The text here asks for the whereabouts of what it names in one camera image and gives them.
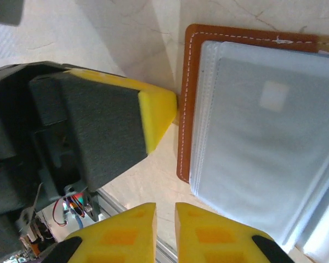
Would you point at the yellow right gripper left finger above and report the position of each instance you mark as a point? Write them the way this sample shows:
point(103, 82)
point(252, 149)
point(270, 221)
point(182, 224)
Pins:
point(120, 235)

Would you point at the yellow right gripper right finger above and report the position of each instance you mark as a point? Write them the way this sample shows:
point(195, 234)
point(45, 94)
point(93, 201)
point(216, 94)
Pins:
point(216, 241)

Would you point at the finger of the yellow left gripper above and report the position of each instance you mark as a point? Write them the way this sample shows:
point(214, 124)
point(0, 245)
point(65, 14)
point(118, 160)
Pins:
point(156, 115)

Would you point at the brown leather card holder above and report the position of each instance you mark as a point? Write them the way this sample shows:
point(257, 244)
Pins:
point(186, 109)

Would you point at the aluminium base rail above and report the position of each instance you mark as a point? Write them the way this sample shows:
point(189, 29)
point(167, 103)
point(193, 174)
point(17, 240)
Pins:
point(112, 208)

